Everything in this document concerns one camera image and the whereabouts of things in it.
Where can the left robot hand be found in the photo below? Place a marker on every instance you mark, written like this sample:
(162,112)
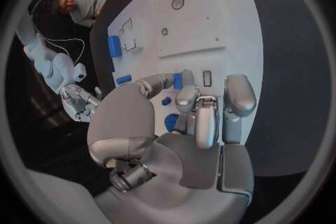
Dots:
(168,165)

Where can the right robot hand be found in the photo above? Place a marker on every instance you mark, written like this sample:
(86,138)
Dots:
(78,102)

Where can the blue peg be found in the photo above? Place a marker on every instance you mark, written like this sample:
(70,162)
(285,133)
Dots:
(178,80)

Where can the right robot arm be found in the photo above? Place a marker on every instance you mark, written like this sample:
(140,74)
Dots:
(57,68)

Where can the white task board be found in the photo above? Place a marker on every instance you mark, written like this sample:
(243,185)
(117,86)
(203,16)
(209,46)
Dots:
(189,43)

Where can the blue gear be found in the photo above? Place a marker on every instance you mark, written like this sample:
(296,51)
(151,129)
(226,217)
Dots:
(171,122)

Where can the blue short cylinder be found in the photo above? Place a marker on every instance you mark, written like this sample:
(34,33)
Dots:
(123,79)

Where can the small blue plug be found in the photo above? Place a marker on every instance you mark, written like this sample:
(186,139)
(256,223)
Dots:
(166,100)

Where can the blue long cylinder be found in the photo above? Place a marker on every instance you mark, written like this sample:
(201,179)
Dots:
(114,46)

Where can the person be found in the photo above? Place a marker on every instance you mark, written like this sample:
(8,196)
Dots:
(86,1)

